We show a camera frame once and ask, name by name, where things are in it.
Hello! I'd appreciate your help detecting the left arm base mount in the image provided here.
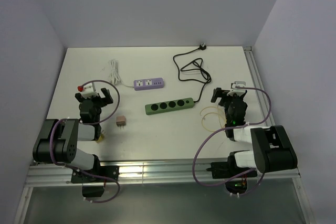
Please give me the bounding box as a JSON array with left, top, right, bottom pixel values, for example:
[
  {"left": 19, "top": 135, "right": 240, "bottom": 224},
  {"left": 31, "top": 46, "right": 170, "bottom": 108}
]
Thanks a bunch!
[{"left": 67, "top": 166, "right": 120, "bottom": 203}]

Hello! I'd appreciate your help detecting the white coiled cord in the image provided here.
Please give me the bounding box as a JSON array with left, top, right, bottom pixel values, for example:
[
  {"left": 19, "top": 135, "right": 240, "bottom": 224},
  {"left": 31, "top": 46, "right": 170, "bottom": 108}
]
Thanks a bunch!
[{"left": 108, "top": 59, "right": 135, "bottom": 88}]

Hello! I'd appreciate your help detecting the aluminium right rail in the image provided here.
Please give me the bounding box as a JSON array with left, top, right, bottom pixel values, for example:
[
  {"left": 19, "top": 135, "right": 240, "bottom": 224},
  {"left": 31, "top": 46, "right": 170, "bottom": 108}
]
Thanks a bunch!
[{"left": 243, "top": 46, "right": 269, "bottom": 117}]

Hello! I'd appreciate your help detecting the yellow thin cable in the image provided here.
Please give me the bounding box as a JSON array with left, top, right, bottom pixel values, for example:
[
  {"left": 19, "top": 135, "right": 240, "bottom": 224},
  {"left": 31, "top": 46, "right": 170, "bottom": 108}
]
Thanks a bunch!
[{"left": 199, "top": 105, "right": 228, "bottom": 132}]

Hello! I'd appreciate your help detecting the yellow plug adapter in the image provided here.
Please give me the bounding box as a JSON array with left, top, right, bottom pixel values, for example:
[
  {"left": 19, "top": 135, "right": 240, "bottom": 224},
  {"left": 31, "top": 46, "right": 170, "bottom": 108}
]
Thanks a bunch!
[{"left": 96, "top": 130, "right": 105, "bottom": 143}]

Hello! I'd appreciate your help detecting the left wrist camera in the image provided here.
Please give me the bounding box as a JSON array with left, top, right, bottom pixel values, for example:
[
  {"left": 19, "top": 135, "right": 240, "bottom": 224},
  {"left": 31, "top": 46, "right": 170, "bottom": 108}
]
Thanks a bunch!
[{"left": 77, "top": 83, "right": 98, "bottom": 99}]

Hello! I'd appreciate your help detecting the aluminium rail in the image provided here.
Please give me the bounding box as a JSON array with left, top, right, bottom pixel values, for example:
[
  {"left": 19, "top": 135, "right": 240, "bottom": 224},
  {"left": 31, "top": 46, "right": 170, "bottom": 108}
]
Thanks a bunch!
[
  {"left": 243, "top": 46, "right": 269, "bottom": 117},
  {"left": 24, "top": 158, "right": 301, "bottom": 187}
]

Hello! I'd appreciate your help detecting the black power cord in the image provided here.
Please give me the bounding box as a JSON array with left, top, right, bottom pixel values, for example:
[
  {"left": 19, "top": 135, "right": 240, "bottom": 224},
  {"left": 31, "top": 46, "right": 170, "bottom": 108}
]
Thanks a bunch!
[{"left": 172, "top": 42, "right": 212, "bottom": 103}]

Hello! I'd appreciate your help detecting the purple power strip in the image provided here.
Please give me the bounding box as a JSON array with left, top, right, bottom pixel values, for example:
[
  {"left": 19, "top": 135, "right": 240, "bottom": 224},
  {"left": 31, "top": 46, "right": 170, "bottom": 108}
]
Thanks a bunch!
[{"left": 133, "top": 78, "right": 164, "bottom": 91}]

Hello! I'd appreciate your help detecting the green power strip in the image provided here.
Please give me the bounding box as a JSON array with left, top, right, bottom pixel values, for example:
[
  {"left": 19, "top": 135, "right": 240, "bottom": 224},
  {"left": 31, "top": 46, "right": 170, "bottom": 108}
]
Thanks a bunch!
[{"left": 145, "top": 98, "right": 195, "bottom": 115}]

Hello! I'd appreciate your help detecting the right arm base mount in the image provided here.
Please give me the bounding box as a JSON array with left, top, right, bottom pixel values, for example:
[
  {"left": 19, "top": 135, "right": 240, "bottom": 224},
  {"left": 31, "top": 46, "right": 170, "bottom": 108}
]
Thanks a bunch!
[{"left": 206, "top": 161, "right": 257, "bottom": 194}]

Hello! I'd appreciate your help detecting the aluminium front rail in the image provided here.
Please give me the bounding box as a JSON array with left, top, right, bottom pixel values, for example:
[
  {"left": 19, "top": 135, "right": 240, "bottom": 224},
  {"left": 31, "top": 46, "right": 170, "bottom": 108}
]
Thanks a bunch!
[{"left": 24, "top": 158, "right": 301, "bottom": 187}]

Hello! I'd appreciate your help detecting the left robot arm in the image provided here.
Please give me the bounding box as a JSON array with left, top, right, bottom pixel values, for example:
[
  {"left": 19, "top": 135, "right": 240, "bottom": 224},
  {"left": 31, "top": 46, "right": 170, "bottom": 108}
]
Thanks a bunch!
[{"left": 33, "top": 87, "right": 113, "bottom": 182}]

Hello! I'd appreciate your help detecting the pink plug adapter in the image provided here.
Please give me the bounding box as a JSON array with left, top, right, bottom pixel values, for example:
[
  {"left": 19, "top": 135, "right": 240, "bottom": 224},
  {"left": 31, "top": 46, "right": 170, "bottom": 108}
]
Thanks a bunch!
[{"left": 116, "top": 115, "right": 127, "bottom": 128}]

